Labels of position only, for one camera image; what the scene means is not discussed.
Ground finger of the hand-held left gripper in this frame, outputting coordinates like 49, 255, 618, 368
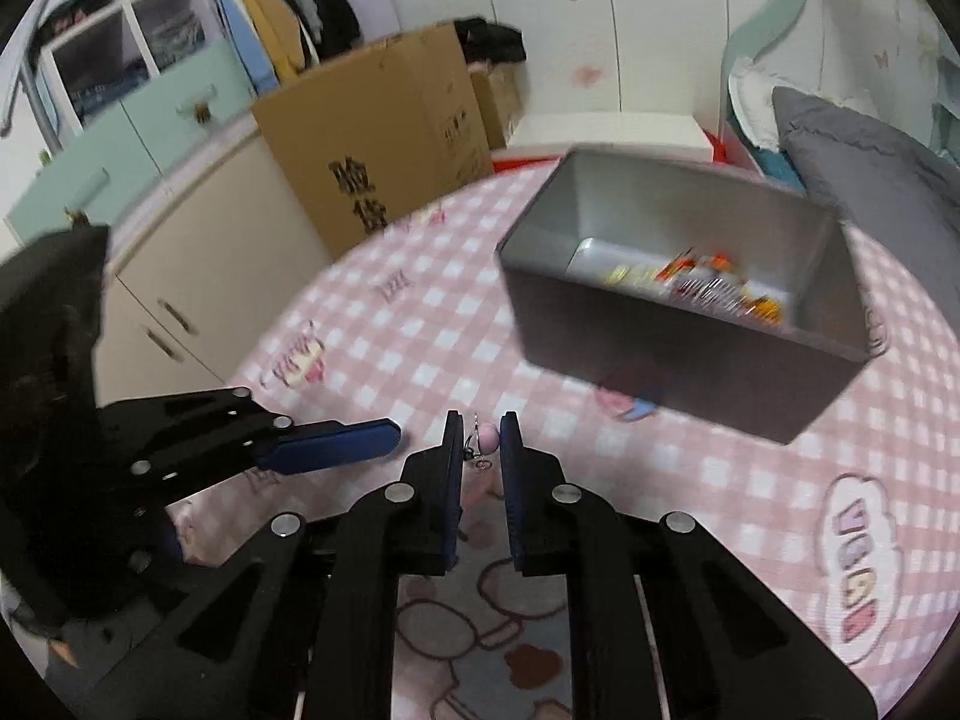
157, 520, 188, 566
100, 388, 403, 503

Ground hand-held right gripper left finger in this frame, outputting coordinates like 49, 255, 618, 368
79, 410, 464, 720

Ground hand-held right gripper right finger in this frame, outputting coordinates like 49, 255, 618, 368
499, 411, 878, 720

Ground grey metal tin box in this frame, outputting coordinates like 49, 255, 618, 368
496, 148, 876, 446

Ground colourful bead jewelry heap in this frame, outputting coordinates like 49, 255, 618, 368
602, 246, 790, 329

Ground beige cabinet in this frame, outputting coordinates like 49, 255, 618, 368
94, 116, 336, 407

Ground mint green drawer unit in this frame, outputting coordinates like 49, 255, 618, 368
4, 40, 260, 246

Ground blue folded clothes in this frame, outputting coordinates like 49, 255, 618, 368
70, 63, 148, 122

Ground large cardboard box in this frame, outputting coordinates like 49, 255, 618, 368
251, 22, 495, 262

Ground white board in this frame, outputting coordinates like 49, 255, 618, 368
506, 112, 713, 163

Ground small cardboard box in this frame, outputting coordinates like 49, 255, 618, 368
469, 64, 524, 153

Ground patterned folded clothes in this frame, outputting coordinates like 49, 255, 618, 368
146, 11, 206, 55

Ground black striped folded clothes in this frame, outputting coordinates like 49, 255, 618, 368
36, 0, 110, 43

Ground teal blanket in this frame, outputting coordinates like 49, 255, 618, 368
750, 145, 809, 194

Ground black folded garment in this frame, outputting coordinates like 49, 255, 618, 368
453, 16, 528, 69

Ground row of hanging clothes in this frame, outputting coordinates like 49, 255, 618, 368
197, 0, 364, 96

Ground white pillow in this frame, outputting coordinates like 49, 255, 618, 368
726, 56, 863, 156

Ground grey pillow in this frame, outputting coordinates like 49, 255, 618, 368
771, 86, 960, 335

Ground grey metal rail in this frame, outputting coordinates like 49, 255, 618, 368
0, 0, 65, 160

